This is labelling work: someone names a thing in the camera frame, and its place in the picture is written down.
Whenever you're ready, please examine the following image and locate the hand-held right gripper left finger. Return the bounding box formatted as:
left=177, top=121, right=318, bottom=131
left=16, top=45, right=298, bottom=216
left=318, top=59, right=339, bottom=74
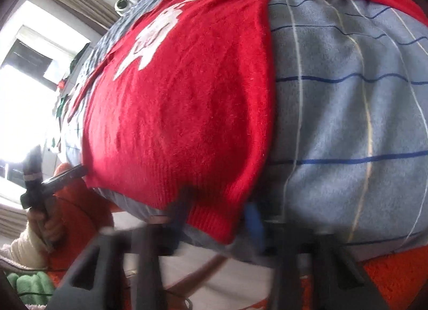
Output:
left=50, top=191, right=193, bottom=310

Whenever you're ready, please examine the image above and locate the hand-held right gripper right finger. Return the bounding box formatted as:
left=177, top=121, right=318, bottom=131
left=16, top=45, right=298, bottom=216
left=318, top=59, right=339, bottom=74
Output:
left=244, top=204, right=390, bottom=310

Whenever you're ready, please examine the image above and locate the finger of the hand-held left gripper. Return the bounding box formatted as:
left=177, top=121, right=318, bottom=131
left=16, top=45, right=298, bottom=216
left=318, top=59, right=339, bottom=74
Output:
left=41, top=165, right=89, bottom=194

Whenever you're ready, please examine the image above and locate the red knit sweater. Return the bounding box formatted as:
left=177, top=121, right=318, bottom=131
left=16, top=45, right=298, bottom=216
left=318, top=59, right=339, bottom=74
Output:
left=68, top=0, right=428, bottom=245

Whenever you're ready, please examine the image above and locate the dark clothes pile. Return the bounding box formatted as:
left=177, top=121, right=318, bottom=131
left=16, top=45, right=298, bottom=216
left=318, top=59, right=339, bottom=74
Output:
left=71, top=47, right=89, bottom=71

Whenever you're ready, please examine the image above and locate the person's left hand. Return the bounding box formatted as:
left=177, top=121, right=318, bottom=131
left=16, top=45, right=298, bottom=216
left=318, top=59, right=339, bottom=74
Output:
left=27, top=201, right=66, bottom=252

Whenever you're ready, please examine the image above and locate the person's orange fleece clothing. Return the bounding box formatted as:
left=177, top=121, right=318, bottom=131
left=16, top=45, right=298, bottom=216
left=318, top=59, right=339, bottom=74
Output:
left=47, top=162, right=428, bottom=310

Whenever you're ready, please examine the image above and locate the green garment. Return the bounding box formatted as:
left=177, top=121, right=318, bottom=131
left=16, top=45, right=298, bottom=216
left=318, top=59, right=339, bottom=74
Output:
left=54, top=96, right=68, bottom=121

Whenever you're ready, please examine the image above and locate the window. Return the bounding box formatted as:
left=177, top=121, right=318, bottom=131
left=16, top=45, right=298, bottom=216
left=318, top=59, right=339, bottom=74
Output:
left=0, top=1, right=91, bottom=197

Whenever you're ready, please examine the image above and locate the light green fleece cloth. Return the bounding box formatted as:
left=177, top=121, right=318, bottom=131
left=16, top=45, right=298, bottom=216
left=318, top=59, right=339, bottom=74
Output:
left=6, top=271, right=57, bottom=307

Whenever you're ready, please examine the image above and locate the blue plaid bed sheet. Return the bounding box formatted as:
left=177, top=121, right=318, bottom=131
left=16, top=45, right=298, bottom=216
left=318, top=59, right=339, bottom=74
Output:
left=60, top=0, right=428, bottom=262

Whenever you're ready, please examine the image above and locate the white round fan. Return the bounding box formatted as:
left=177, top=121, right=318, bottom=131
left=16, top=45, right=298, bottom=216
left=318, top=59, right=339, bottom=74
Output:
left=114, top=0, right=141, bottom=18

